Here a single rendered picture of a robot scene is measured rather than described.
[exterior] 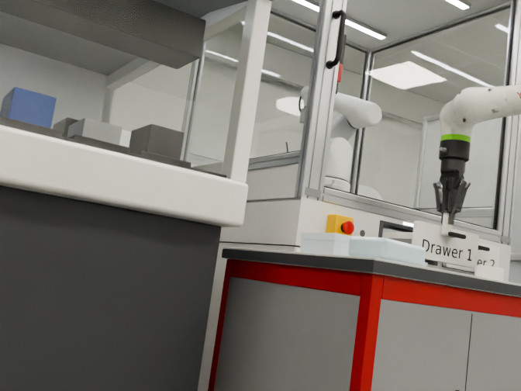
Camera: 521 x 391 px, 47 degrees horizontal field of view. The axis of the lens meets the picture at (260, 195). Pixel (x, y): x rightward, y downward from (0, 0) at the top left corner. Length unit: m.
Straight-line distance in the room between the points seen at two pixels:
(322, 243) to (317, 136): 0.56
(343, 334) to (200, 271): 0.39
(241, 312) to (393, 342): 0.45
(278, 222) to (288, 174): 0.15
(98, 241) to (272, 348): 0.45
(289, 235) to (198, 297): 0.48
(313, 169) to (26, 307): 0.93
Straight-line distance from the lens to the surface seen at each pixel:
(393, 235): 1.97
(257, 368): 1.45
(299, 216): 1.79
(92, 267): 1.32
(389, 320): 1.21
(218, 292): 2.13
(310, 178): 1.81
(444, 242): 1.97
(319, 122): 1.86
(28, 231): 1.28
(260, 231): 1.95
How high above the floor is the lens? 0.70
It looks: 8 degrees up
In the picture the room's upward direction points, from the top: 8 degrees clockwise
